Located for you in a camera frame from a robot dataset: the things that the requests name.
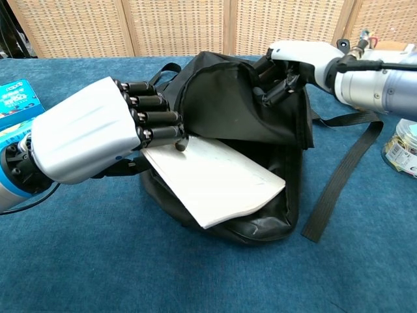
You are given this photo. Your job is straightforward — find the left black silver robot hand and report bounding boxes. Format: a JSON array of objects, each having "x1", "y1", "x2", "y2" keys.
[{"x1": 31, "y1": 76, "x2": 190, "y2": 185}]

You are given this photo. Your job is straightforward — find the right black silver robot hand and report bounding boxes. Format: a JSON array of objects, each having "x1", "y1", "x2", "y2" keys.
[{"x1": 252, "y1": 40, "x2": 346, "y2": 108}]

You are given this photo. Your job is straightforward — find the black backpack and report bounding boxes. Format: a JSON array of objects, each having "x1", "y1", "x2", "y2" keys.
[{"x1": 139, "y1": 51, "x2": 385, "y2": 246}]

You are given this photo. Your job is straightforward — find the white spiral notebook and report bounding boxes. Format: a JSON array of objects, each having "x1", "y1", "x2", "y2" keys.
[{"x1": 141, "y1": 135, "x2": 287, "y2": 229}]

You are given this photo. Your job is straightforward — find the blue food wrap box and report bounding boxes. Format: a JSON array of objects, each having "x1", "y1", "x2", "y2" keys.
[{"x1": 0, "y1": 119, "x2": 36, "y2": 144}]

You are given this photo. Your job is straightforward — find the blue cookie box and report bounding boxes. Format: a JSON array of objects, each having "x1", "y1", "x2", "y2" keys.
[{"x1": 0, "y1": 80, "x2": 45, "y2": 130}]

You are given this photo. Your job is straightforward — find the woven folding screen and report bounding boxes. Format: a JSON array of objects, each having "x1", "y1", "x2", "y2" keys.
[{"x1": 6, "y1": 0, "x2": 417, "y2": 59}]

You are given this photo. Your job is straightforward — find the blue felt table cover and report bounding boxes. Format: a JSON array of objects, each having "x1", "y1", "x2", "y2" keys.
[{"x1": 0, "y1": 55, "x2": 417, "y2": 313}]

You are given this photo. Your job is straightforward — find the clear jar of colourful clips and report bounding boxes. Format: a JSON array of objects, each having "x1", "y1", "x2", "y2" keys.
[{"x1": 381, "y1": 118, "x2": 417, "y2": 179}]

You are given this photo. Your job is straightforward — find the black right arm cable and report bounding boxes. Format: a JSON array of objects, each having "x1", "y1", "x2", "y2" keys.
[{"x1": 338, "y1": 29, "x2": 417, "y2": 72}]

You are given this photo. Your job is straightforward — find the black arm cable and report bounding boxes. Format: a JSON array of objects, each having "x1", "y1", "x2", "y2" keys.
[
  {"x1": 338, "y1": 29, "x2": 417, "y2": 72},
  {"x1": 0, "y1": 182, "x2": 61, "y2": 216}
]

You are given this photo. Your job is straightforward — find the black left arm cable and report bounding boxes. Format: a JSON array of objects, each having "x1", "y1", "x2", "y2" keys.
[{"x1": 0, "y1": 182, "x2": 61, "y2": 216}]

